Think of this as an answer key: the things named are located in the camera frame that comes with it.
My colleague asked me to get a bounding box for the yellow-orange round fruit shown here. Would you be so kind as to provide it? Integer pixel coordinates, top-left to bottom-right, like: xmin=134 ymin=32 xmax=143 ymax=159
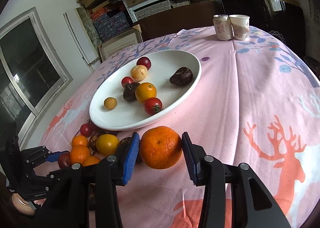
xmin=136 ymin=83 xmax=157 ymax=104

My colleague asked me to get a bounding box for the small mandarin orange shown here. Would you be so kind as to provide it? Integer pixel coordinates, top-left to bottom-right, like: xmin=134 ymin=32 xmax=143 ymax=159
xmin=70 ymin=144 xmax=91 ymax=164

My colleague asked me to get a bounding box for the white paper cup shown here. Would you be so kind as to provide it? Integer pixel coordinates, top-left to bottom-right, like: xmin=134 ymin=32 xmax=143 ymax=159
xmin=229 ymin=15 xmax=249 ymax=41

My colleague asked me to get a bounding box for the pink deer tablecloth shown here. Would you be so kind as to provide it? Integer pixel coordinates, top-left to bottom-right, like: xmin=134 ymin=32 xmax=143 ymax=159
xmin=41 ymin=27 xmax=319 ymax=227

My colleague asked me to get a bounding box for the framed picture leaning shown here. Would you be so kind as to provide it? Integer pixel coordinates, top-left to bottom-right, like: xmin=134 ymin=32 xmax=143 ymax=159
xmin=98 ymin=24 xmax=143 ymax=62

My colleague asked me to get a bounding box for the red cherry tomato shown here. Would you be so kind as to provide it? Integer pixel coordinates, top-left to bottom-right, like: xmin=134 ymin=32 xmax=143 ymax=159
xmin=121 ymin=76 xmax=134 ymax=88

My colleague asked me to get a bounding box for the dark water chestnut front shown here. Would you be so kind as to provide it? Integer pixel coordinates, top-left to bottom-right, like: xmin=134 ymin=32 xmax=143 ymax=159
xmin=123 ymin=82 xmax=140 ymax=102

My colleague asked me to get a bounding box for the small orange fruit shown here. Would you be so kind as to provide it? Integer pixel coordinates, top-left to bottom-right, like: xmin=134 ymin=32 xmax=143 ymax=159
xmin=71 ymin=135 xmax=89 ymax=147

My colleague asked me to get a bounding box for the left hand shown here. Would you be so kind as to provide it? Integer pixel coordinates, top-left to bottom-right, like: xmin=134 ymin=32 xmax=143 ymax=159
xmin=10 ymin=193 xmax=36 ymax=216

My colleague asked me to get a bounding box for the large orange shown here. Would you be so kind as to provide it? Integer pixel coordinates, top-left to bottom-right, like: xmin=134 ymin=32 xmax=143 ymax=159
xmin=139 ymin=126 xmax=182 ymax=169

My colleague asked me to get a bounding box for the dark red plum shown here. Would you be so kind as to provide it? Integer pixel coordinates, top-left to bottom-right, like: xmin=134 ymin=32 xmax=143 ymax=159
xmin=136 ymin=56 xmax=152 ymax=70

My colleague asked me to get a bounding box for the dark water chestnut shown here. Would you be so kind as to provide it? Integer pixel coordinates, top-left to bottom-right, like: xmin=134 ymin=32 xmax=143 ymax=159
xmin=123 ymin=82 xmax=140 ymax=102
xmin=169 ymin=67 xmax=193 ymax=86

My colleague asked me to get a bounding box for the pale yellow potato-like fruit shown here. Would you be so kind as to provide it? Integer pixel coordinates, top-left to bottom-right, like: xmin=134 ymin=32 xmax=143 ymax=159
xmin=130 ymin=65 xmax=148 ymax=82

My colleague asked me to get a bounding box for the small yellow longan fruit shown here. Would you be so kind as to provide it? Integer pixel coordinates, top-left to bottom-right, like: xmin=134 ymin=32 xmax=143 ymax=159
xmin=104 ymin=97 xmax=118 ymax=110

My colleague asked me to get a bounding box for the window with grey frame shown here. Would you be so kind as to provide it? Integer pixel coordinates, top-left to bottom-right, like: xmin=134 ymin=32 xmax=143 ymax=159
xmin=1 ymin=8 xmax=72 ymax=146

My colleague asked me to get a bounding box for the pink drink can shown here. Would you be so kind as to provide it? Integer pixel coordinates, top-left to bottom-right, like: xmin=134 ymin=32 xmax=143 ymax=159
xmin=213 ymin=15 xmax=233 ymax=41

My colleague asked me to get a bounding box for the white oval plate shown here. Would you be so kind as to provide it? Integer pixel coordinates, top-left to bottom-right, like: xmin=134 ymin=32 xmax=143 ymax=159
xmin=89 ymin=49 xmax=202 ymax=131

